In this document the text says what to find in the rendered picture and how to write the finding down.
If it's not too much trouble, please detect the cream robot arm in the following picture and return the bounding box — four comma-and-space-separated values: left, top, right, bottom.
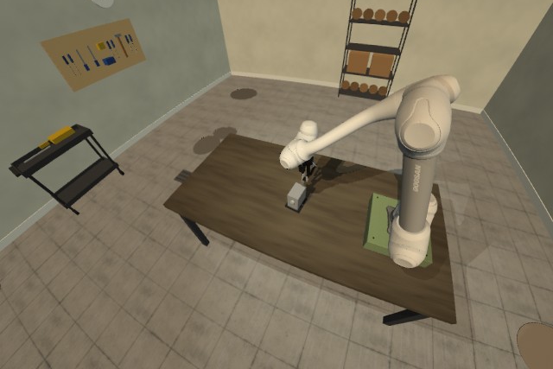
279, 75, 461, 268

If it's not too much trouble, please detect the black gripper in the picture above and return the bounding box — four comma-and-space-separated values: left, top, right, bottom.
298, 157, 317, 182

